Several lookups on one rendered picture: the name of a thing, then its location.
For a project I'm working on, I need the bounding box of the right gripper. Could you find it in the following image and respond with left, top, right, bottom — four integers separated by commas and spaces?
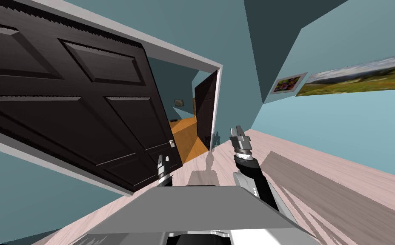
230, 125, 252, 146

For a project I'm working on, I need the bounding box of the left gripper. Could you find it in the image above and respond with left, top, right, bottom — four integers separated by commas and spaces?
156, 154, 171, 175

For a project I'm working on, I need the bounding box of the dark brown door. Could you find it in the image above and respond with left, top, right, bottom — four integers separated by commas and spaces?
194, 70, 218, 151

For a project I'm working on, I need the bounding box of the small white-framed colourful picture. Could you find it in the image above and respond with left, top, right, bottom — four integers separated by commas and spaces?
269, 71, 309, 96

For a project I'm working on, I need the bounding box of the dark brown panelled door leaf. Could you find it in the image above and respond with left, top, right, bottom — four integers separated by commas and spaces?
0, 0, 184, 193

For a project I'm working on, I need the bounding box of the wide landscape picture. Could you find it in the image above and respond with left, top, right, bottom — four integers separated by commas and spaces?
296, 51, 395, 97

